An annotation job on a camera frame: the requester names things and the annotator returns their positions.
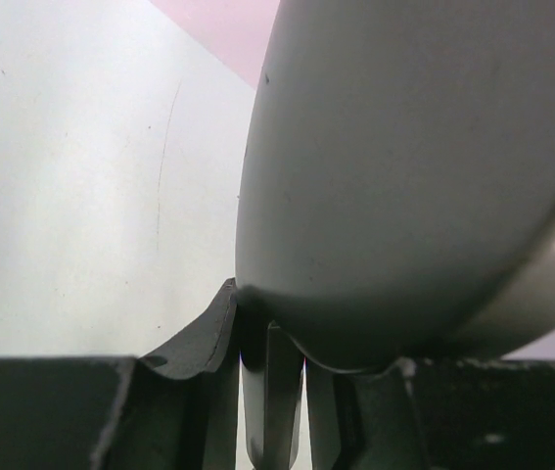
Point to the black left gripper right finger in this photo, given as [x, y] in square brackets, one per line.
[364, 421]

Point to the grey shower head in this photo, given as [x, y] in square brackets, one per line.
[397, 203]

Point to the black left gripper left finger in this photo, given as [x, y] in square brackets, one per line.
[179, 409]

